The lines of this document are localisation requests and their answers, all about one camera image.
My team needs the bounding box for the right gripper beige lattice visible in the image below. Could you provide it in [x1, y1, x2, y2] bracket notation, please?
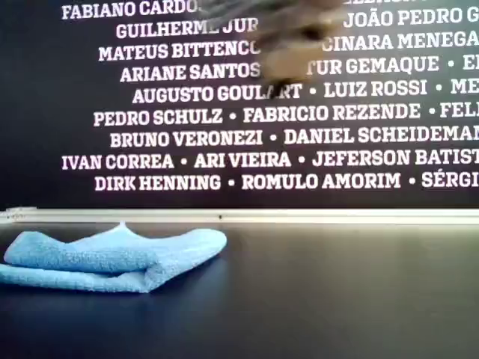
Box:
[257, 14, 344, 89]

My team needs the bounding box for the light blue microfiber cloth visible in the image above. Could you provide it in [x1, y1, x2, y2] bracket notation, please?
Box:
[0, 221, 228, 295]

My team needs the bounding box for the aluminium table edge frame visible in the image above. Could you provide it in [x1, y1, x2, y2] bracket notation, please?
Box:
[0, 206, 479, 226]

